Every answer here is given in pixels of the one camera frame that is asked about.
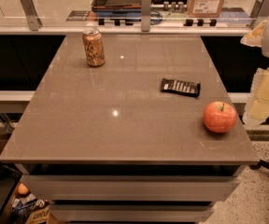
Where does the orange soda can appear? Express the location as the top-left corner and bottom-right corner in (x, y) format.
(82, 28), (106, 67)

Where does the orange fruit in bin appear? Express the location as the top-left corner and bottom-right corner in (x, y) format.
(17, 183), (30, 196)

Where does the middle metal glass bracket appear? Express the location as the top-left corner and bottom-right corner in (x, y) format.
(141, 0), (151, 32)

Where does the snack bag in bin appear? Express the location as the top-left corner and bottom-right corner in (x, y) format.
(10, 194), (50, 224)

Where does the red apple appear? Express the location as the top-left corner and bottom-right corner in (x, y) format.
(203, 102), (237, 133)

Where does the left metal glass bracket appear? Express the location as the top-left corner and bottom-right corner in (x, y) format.
(20, 0), (42, 31)

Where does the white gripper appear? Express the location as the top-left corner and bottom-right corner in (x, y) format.
(240, 16), (269, 127)

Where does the cardboard box with label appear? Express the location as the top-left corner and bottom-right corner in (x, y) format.
(187, 0), (224, 18)

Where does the grey drawer cabinet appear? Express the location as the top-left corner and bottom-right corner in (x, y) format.
(19, 163), (248, 224)

